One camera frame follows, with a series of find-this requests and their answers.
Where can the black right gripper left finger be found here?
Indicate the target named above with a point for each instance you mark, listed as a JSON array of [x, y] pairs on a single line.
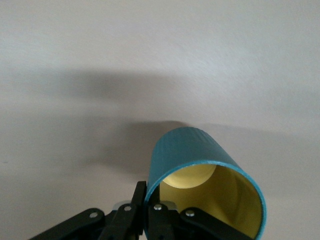
[[125, 220]]

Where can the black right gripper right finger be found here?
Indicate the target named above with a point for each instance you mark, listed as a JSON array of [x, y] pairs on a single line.
[[162, 225]]

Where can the teal mug yellow inside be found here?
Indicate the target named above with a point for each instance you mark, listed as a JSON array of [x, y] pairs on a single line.
[[195, 150]]

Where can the felt table cover mat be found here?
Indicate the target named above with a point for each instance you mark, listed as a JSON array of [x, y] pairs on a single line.
[[100, 50]]

